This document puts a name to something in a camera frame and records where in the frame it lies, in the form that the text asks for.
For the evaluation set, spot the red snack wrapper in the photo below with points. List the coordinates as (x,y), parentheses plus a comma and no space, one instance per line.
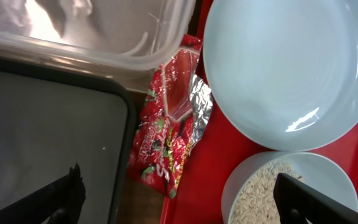
(173,119)

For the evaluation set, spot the black tray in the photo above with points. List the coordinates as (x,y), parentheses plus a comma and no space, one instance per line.
(51,120)

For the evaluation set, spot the light blue rice bowl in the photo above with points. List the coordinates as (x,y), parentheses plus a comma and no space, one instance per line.
(319,173)

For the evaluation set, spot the red serving tray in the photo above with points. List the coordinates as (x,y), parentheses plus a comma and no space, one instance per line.
(221,150)

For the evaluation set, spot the large light blue plate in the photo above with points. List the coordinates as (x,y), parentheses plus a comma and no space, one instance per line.
(284,72)

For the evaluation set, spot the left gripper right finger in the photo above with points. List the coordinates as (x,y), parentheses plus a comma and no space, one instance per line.
(298,203)

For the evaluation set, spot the white rice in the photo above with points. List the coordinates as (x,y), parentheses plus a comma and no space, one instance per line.
(255,203)

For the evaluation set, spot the clear plastic bin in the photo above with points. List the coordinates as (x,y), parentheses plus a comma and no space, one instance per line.
(124,40)

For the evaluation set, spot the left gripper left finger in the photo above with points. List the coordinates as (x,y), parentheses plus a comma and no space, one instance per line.
(59,202)

